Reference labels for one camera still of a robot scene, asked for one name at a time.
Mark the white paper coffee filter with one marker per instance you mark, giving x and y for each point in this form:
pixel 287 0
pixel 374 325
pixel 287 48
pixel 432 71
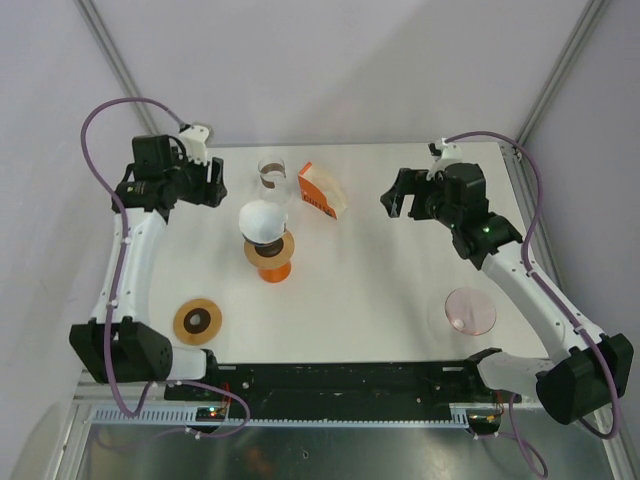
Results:
pixel 260 219

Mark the aluminium frame post left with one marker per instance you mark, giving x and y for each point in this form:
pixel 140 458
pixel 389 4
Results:
pixel 106 43

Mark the aluminium frame post right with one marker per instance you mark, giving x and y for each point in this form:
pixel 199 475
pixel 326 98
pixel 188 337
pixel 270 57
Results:
pixel 580 35

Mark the orange glass carafe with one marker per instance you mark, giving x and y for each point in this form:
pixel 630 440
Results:
pixel 275 275

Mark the orange coffee filter box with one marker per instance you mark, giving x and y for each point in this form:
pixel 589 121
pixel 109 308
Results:
pixel 321 189

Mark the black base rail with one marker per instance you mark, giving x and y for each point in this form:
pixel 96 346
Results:
pixel 353 390

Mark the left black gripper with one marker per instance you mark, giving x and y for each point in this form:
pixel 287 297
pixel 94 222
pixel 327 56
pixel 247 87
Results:
pixel 208 193

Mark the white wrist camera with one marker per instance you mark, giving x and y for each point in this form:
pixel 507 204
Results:
pixel 445 154
pixel 195 138

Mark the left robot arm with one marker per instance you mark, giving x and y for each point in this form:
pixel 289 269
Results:
pixel 118 342

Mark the clear glass carafe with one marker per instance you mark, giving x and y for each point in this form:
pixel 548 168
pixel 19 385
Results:
pixel 274 183

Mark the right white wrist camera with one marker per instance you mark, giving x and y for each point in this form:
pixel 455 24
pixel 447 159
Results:
pixel 445 154

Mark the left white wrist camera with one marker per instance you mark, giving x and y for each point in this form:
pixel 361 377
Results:
pixel 195 138

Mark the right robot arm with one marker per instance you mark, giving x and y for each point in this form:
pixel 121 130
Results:
pixel 585 369

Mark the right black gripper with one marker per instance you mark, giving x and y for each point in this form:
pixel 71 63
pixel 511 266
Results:
pixel 410 182

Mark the aluminium frame post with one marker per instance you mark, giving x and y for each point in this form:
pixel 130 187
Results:
pixel 580 35
pixel 106 43

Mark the white cable duct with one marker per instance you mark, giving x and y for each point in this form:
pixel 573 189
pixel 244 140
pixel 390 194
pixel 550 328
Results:
pixel 452 416

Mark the blue glass dripper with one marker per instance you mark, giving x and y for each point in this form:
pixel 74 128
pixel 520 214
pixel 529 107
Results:
pixel 259 242

